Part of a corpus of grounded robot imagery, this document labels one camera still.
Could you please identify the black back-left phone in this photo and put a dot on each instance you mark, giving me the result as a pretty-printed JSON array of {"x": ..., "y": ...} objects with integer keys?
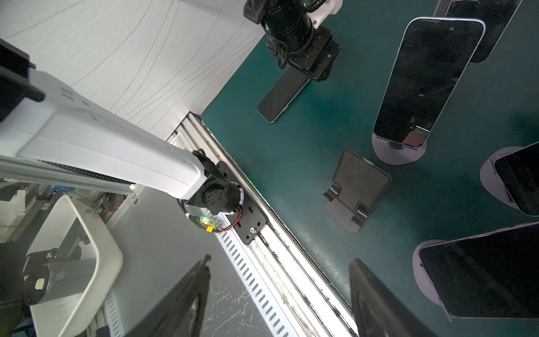
[{"x": 495, "y": 14}]

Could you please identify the white middle-right phone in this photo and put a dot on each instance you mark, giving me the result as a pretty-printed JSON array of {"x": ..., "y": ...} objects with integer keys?
[{"x": 518, "y": 172}]

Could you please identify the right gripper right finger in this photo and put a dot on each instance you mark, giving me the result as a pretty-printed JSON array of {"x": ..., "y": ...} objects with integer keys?
[{"x": 377, "y": 311}]

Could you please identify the purple round stand middle-left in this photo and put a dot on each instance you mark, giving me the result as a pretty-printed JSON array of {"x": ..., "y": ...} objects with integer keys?
[{"x": 393, "y": 156}]

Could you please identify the purple round stand middle-right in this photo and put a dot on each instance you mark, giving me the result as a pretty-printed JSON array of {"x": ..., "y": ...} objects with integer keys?
[{"x": 491, "y": 181}]

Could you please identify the black folding phone stand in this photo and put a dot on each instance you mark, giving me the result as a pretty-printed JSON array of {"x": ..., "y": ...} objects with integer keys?
[{"x": 358, "y": 188}]

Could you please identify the purple round stand front-right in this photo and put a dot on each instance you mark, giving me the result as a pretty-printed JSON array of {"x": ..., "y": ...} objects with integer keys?
[{"x": 422, "y": 279}]

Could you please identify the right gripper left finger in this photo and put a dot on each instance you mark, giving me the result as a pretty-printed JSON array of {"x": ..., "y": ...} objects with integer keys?
[{"x": 181, "y": 312}]

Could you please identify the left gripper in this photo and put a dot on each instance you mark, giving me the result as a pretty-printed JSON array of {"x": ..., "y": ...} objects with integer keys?
[{"x": 318, "y": 58}]

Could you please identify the teal edged phone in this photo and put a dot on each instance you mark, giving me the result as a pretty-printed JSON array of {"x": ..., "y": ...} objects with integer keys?
[{"x": 282, "y": 94}]

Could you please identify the white edged middle-left phone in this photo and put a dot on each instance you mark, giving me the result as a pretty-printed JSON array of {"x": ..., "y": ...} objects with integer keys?
[{"x": 432, "y": 57}]

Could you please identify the purple front-right phone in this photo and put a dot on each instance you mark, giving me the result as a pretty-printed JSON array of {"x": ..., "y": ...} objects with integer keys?
[{"x": 487, "y": 276}]

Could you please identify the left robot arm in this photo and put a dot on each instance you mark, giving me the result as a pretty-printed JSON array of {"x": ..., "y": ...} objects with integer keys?
[{"x": 44, "y": 121}]

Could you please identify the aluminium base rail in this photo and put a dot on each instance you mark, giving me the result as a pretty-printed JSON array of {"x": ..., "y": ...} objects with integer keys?
[{"x": 290, "y": 292}]

